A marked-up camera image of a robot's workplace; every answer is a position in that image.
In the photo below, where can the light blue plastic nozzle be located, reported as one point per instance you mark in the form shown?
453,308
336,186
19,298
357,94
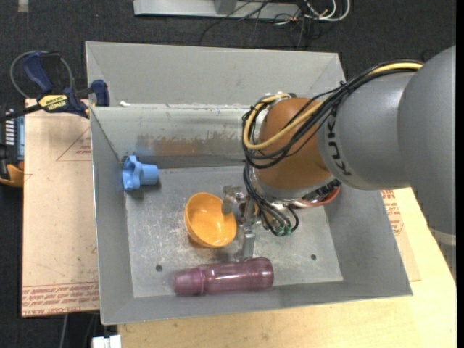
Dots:
136,174

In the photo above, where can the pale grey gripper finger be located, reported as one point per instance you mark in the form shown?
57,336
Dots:
248,247
228,203

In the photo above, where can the brown cardboard board, red print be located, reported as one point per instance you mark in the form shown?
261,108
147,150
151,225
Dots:
54,212

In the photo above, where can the grey metal bin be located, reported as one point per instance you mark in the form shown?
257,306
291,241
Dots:
181,78

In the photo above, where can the purple clear plastic bottle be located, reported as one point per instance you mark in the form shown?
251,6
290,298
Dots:
232,277

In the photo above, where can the orange plastic bowl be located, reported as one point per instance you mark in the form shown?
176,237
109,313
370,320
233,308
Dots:
208,223

